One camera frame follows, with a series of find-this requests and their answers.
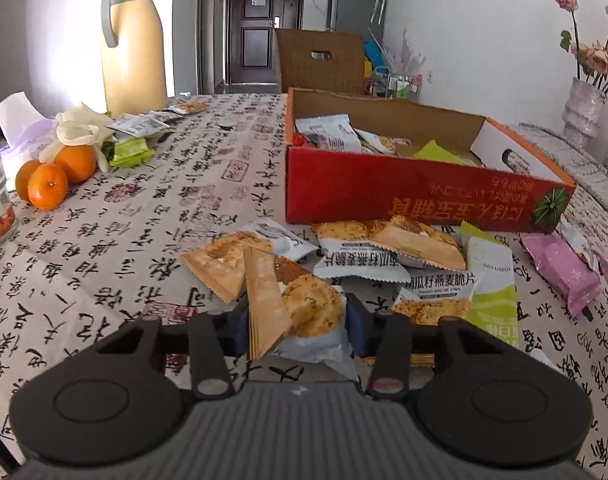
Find green white snack packet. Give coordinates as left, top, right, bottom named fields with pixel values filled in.
left=460, top=221, right=520, bottom=348

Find cookie snack packet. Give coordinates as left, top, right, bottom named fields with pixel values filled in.
left=243, top=247, right=358, bottom=380

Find oat crisp packet lower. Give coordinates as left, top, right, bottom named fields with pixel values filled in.
left=389, top=271, right=482, bottom=326

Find oat crisp packet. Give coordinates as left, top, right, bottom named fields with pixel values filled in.
left=313, top=220, right=410, bottom=284
left=389, top=271, right=482, bottom=326

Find calligraphy print tablecloth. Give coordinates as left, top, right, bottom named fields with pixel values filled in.
left=0, top=94, right=608, bottom=479

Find pink snack packet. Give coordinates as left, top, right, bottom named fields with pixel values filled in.
left=521, top=234, right=601, bottom=318

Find orange cookie packet left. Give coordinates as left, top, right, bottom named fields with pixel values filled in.
left=180, top=231, right=272, bottom=304

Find orange cookie packet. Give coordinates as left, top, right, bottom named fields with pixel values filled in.
left=369, top=214, right=467, bottom=271
left=180, top=231, right=272, bottom=304

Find orange cookie packet top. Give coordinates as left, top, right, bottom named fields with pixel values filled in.
left=369, top=214, right=467, bottom=271

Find oat crisp packet centre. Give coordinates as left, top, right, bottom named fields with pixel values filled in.
left=313, top=220, right=410, bottom=284

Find orange fruit front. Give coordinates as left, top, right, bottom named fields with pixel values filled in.
left=27, top=164, right=68, bottom=211

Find orange fruit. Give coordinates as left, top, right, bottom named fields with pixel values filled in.
left=54, top=145, right=96, bottom=184
left=15, top=159, right=41, bottom=202
left=27, top=164, right=68, bottom=211

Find orange fruit middle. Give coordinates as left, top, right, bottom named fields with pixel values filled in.
left=54, top=145, right=96, bottom=184

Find orange fruit back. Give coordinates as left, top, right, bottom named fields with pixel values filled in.
left=15, top=159, right=41, bottom=202

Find green packet near oranges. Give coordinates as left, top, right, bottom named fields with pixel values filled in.
left=108, top=138, right=155, bottom=168

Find red cardboard snack box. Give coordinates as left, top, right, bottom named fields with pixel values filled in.
left=284, top=88, right=576, bottom=233

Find pink textured vase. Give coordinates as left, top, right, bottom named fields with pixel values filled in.
left=562, top=78, right=608, bottom=150

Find cream thermos jug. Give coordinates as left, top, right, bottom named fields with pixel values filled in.
left=101, top=0, right=168, bottom=117

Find brown wooden chair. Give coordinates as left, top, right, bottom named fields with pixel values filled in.
left=276, top=29, right=365, bottom=96

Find dried pink roses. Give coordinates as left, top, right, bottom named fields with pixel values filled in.
left=554, top=0, right=608, bottom=98

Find dark entrance door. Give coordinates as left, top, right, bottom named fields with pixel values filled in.
left=226, top=0, right=304, bottom=91

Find wire storage rack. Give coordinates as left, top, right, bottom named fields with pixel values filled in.
left=368, top=66, right=422, bottom=102

